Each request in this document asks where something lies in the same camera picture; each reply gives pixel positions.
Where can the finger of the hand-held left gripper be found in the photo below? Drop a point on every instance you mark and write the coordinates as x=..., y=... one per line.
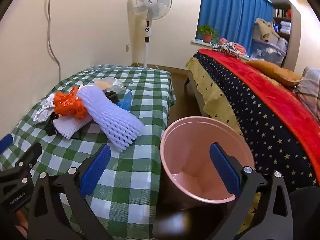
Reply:
x=30, y=155
x=6, y=141

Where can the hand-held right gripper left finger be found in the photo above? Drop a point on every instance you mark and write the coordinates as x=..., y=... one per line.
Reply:
x=96, y=170

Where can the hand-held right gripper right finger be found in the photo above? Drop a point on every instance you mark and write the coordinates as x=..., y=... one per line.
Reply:
x=223, y=170

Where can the black bag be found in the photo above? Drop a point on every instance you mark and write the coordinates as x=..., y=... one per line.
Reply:
x=51, y=126

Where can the pink plastic bin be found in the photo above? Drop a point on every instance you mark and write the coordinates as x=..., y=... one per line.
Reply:
x=190, y=155

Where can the white green printed paper bag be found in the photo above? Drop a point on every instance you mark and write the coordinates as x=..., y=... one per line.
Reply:
x=41, y=112

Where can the large white foam net sleeve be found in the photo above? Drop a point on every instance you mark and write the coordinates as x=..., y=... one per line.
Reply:
x=117, y=122

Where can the orange plastic bag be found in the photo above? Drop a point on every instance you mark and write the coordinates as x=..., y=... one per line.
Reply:
x=66, y=105

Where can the blue plastic bag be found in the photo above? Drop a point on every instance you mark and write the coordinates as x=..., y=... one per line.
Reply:
x=126, y=102

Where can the black plastic scrap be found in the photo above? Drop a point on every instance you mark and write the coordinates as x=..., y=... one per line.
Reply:
x=112, y=97

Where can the clear plastic bag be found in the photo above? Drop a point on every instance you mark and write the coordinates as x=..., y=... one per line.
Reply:
x=115, y=85

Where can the person's left hand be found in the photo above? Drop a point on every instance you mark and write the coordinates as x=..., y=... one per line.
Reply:
x=21, y=226

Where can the green checked tablecloth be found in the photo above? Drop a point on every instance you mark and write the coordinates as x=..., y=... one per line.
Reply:
x=135, y=180

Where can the navy star quilt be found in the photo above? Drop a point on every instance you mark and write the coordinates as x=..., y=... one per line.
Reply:
x=250, y=110

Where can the yellow star bed sheet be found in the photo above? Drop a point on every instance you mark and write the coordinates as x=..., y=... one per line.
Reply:
x=212, y=92

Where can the orange pillow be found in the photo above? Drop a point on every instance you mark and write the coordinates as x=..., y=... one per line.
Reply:
x=275, y=71

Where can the plaid pillow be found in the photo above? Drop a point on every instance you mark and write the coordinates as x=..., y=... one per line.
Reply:
x=311, y=87

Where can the black white striped cloth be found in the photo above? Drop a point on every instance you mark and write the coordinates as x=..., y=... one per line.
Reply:
x=226, y=48

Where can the striped clothes pile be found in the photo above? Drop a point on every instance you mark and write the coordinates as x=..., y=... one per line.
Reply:
x=240, y=47

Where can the clear storage box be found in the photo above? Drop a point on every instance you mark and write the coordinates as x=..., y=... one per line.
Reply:
x=265, y=51

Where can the white window sill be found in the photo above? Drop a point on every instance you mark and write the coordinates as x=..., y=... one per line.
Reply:
x=197, y=41

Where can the potted green plant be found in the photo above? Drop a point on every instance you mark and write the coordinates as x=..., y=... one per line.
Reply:
x=207, y=33

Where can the grey lidded container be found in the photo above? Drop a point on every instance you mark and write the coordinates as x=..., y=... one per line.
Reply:
x=282, y=43

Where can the tan jacket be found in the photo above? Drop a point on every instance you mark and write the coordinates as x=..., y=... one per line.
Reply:
x=265, y=27

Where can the brown bookshelf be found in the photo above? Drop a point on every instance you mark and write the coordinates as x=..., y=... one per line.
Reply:
x=283, y=33

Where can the stack of white boxes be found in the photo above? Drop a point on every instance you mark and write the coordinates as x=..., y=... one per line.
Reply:
x=285, y=26

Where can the blue curtain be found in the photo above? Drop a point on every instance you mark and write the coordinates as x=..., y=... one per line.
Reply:
x=225, y=10

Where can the row of books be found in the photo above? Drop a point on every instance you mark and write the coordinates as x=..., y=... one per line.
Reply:
x=278, y=12

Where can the red box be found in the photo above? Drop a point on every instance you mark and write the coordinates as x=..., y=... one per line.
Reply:
x=289, y=13

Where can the white standing fan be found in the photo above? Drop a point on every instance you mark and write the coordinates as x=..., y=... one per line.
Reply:
x=150, y=1

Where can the white wall plug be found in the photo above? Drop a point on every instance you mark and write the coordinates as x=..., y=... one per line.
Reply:
x=127, y=48

